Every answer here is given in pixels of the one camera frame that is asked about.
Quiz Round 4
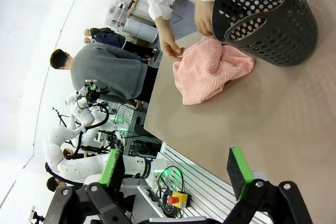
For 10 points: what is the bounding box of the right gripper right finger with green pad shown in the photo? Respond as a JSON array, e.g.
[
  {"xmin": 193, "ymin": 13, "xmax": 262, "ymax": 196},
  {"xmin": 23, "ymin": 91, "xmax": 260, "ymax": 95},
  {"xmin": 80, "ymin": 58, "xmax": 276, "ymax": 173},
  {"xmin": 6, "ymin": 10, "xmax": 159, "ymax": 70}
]
[{"xmin": 226, "ymin": 146, "xmax": 313, "ymax": 224}]

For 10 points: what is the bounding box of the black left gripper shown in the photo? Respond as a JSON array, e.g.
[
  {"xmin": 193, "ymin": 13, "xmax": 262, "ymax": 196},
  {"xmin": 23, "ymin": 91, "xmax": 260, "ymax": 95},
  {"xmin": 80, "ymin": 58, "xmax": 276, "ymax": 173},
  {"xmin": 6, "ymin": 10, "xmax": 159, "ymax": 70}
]
[{"xmin": 85, "ymin": 84, "xmax": 106, "ymax": 104}]

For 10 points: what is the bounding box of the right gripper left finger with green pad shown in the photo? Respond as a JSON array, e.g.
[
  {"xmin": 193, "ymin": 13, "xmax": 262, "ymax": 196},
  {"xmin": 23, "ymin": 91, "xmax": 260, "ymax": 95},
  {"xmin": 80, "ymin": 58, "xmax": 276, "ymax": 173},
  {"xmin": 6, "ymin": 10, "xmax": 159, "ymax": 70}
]
[{"xmin": 39, "ymin": 148, "xmax": 137, "ymax": 224}]

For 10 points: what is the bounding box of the pink towel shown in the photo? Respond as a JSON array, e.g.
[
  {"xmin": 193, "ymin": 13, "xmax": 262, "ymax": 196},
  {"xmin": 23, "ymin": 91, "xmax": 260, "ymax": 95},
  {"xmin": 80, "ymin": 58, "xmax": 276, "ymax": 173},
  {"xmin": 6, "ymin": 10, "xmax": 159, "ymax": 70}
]
[{"xmin": 172, "ymin": 37, "xmax": 255, "ymax": 106}]

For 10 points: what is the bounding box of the person's right forearm white sleeve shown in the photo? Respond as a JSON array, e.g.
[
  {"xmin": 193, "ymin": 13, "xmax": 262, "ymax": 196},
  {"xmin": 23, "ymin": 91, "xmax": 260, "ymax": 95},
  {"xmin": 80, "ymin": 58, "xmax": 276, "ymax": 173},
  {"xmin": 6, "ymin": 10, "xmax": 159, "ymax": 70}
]
[{"xmin": 128, "ymin": 0, "xmax": 175, "ymax": 36}]

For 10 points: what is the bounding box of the person's right hand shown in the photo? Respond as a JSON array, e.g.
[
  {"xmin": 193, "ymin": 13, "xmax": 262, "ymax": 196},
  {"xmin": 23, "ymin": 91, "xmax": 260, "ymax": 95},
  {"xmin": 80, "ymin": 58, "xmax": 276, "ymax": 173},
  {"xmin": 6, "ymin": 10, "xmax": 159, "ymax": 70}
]
[{"xmin": 159, "ymin": 31, "xmax": 186, "ymax": 61}]

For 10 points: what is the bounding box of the person's left hand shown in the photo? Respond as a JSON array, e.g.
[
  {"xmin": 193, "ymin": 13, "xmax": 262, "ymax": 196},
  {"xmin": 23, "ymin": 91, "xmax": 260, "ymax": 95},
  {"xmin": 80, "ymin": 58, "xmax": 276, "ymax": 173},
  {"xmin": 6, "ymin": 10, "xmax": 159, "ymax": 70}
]
[{"xmin": 194, "ymin": 4, "xmax": 215, "ymax": 37}]

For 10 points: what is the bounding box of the bystander in grey sweater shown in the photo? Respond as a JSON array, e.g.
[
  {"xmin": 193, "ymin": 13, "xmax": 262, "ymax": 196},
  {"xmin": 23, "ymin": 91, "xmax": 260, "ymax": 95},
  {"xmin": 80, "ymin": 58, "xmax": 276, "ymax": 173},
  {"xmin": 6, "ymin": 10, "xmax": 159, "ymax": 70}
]
[{"xmin": 49, "ymin": 42, "xmax": 159, "ymax": 104}]

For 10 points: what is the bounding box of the black tripod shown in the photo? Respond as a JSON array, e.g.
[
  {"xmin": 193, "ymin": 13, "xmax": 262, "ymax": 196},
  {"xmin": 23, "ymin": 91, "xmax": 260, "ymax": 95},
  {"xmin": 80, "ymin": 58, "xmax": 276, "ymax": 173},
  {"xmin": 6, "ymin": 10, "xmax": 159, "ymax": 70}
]
[{"xmin": 51, "ymin": 106, "xmax": 68, "ymax": 128}]

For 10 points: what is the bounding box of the equipment rack with green lights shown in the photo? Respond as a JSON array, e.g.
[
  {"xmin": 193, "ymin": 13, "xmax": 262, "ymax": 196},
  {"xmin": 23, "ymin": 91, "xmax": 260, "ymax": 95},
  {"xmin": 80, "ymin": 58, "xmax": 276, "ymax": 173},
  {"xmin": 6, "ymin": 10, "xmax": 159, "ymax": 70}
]
[{"xmin": 110, "ymin": 102, "xmax": 164, "ymax": 158}]

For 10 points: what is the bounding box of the person with black mask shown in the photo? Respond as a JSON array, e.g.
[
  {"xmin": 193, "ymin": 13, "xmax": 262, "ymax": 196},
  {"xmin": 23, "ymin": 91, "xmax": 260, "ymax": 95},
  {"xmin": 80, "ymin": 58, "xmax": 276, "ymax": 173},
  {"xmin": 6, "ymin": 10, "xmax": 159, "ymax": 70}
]
[{"xmin": 46, "ymin": 176, "xmax": 69, "ymax": 193}]

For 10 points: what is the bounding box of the seated person in dark clothes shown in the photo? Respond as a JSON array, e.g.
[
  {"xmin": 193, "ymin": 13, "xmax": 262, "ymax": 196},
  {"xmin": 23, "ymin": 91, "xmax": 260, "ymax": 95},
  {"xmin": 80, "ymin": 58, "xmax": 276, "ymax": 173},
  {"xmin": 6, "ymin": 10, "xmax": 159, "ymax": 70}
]
[{"xmin": 83, "ymin": 27, "xmax": 160, "ymax": 61}]

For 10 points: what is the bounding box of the yellow emergency stop box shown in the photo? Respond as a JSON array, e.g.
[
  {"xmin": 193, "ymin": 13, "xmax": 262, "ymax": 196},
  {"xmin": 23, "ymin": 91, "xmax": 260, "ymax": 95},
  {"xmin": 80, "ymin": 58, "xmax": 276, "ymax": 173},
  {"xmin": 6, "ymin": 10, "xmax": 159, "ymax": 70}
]
[{"xmin": 167, "ymin": 191, "xmax": 191, "ymax": 209}]

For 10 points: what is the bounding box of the white cylindrical air purifier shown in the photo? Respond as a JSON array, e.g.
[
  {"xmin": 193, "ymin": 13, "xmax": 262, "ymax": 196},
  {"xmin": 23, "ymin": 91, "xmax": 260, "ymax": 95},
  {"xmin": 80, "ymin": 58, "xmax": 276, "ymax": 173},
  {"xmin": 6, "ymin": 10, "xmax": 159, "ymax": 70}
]
[{"xmin": 122, "ymin": 18, "xmax": 160, "ymax": 44}]

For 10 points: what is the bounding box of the cluttered lab cart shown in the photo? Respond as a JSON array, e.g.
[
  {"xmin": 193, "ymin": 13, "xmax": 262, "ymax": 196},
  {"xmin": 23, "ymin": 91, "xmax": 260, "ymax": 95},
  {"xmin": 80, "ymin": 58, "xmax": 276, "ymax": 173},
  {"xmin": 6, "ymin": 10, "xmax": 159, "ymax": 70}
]
[{"xmin": 108, "ymin": 0, "xmax": 144, "ymax": 28}]

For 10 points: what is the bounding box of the dark grey perforated basket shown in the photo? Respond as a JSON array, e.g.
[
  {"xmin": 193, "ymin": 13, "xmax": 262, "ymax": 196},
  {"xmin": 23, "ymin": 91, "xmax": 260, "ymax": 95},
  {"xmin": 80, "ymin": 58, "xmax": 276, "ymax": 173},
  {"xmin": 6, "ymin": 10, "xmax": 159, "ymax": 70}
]
[{"xmin": 212, "ymin": 0, "xmax": 319, "ymax": 67}]

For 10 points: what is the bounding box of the black corrugated cable hose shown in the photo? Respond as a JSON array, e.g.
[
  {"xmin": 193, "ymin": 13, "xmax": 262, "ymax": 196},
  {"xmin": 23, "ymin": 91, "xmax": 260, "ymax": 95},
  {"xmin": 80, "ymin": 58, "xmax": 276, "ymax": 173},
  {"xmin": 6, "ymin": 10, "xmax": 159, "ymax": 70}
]
[{"xmin": 44, "ymin": 102, "xmax": 110, "ymax": 191}]

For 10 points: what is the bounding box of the black cable bundle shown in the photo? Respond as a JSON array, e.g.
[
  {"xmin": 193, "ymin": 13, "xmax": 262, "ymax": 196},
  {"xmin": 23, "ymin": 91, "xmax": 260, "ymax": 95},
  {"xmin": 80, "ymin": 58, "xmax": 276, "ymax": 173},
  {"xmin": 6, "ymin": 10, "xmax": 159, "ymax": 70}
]
[{"xmin": 146, "ymin": 165, "xmax": 186, "ymax": 219}]

